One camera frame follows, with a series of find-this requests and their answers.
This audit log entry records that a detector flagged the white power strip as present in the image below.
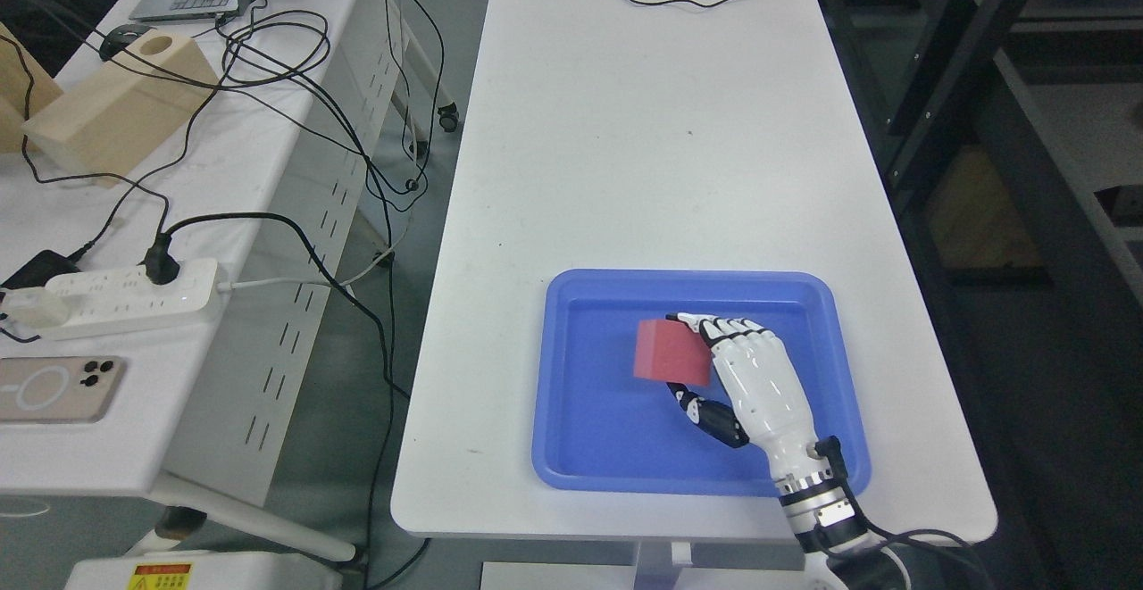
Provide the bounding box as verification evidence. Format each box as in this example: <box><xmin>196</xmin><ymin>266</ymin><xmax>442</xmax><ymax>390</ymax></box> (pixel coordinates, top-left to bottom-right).
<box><xmin>3</xmin><ymin>258</ymin><xmax>225</xmax><ymax>341</ymax></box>

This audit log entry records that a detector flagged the wooden box with hole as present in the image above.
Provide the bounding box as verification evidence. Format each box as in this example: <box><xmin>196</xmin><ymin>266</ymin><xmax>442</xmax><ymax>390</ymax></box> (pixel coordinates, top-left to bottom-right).
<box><xmin>21</xmin><ymin>29</ymin><xmax>218</xmax><ymax>176</ymax></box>

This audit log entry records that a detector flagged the white side desk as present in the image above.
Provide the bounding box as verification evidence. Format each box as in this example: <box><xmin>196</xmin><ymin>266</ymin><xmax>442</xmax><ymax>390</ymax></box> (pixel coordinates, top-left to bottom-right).
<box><xmin>3</xmin><ymin>0</ymin><xmax>413</xmax><ymax>524</ymax></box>

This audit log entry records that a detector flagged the pink block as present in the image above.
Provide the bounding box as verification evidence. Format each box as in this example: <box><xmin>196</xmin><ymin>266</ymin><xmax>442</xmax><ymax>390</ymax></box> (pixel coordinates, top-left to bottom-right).
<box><xmin>633</xmin><ymin>319</ymin><xmax>712</xmax><ymax>386</ymax></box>

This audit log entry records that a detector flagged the left black metal shelf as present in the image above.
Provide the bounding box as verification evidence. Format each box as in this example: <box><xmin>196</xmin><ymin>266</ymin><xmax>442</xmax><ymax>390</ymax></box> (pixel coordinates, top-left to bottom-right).
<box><xmin>804</xmin><ymin>0</ymin><xmax>1143</xmax><ymax>377</ymax></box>

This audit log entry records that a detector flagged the beige smartphone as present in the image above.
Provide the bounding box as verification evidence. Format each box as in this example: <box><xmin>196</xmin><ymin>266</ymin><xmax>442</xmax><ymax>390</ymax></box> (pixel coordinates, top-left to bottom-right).
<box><xmin>1</xmin><ymin>354</ymin><xmax>128</xmax><ymax>426</ymax></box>

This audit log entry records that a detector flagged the black cable bundle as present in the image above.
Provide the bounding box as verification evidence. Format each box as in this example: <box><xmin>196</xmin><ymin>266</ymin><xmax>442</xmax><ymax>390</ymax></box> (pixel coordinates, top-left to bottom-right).
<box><xmin>817</xmin><ymin>436</ymin><xmax>997</xmax><ymax>590</ymax></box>

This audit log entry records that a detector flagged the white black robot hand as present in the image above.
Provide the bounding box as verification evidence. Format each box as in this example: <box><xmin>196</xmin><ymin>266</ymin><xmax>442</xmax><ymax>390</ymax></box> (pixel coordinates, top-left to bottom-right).
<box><xmin>668</xmin><ymin>312</ymin><xmax>826</xmax><ymax>494</ymax></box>

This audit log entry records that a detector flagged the white table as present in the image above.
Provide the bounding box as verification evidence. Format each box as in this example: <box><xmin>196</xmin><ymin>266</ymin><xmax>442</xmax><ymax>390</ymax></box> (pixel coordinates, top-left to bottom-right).
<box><xmin>391</xmin><ymin>0</ymin><xmax>997</xmax><ymax>589</ymax></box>

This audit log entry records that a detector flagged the blue tray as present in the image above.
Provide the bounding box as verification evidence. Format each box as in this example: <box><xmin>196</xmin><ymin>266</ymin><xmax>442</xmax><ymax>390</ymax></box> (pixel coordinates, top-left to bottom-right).
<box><xmin>531</xmin><ymin>269</ymin><xmax>873</xmax><ymax>497</ymax></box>

